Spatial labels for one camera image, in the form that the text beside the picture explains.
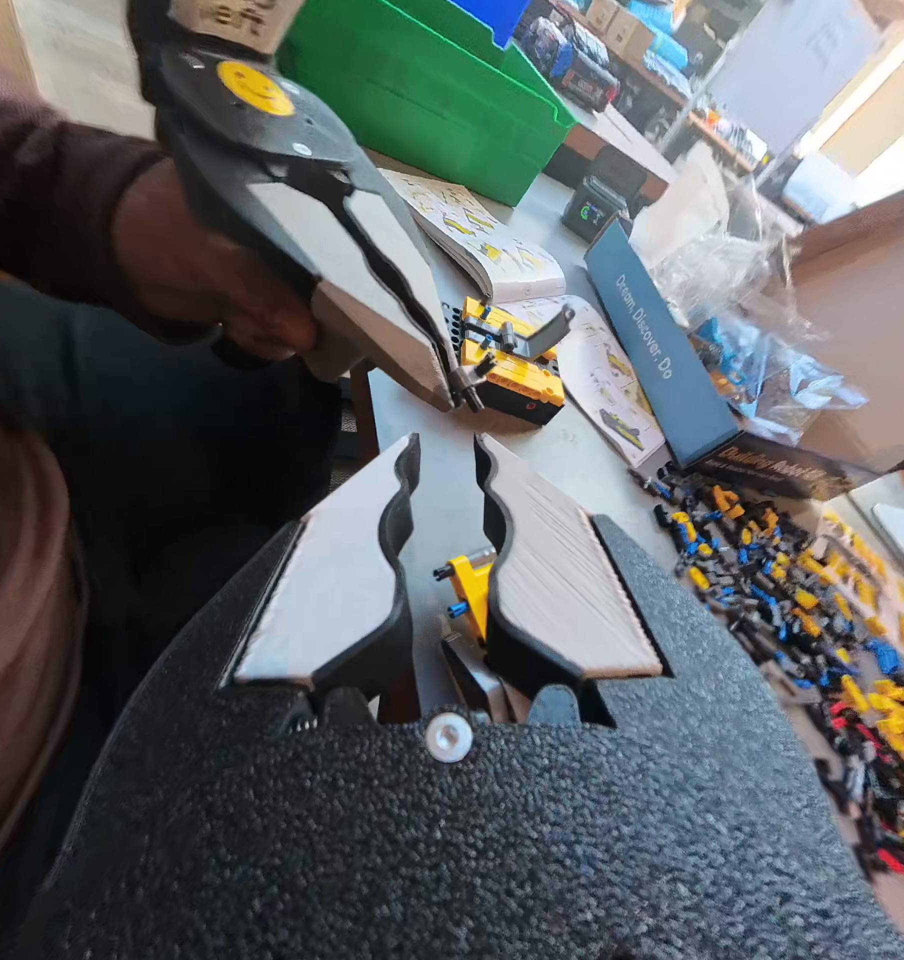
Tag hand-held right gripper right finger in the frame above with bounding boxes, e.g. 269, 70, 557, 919
473, 432, 665, 699

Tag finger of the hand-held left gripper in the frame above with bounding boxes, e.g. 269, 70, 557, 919
345, 186, 462, 374
251, 182, 455, 412

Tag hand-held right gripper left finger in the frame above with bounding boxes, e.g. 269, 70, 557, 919
233, 432, 423, 699

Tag yellow curved brick assembly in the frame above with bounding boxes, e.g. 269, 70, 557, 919
431, 547, 532, 725

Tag small grey black pin connector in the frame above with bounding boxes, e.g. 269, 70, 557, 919
449, 351, 500, 415

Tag person's left forearm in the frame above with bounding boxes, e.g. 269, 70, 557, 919
0, 41, 170, 260

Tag grey desk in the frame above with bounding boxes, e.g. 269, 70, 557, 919
347, 146, 904, 960

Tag person's left hand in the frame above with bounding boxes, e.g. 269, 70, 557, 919
114, 161, 320, 363

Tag thick instruction booklet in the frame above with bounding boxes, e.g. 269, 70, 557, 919
380, 168, 568, 306

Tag green plastic bin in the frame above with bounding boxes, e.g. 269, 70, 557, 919
275, 0, 579, 209

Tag yellow black brick block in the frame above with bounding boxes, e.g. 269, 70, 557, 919
440, 294, 578, 429

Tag small black display device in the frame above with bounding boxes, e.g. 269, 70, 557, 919
560, 174, 635, 245

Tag pile of small brick parts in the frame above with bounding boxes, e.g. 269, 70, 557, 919
632, 465, 904, 927

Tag open instruction sheet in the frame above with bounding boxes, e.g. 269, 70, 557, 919
523, 294, 668, 471

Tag blue plastic bin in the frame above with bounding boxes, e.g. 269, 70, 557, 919
452, 0, 534, 50

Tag black tool case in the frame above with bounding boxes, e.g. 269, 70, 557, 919
523, 13, 623, 115

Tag open cardboard kit box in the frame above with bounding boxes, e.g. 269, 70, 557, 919
583, 176, 904, 502

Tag crumpled clear plastic bags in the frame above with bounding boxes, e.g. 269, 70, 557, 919
650, 172, 871, 445

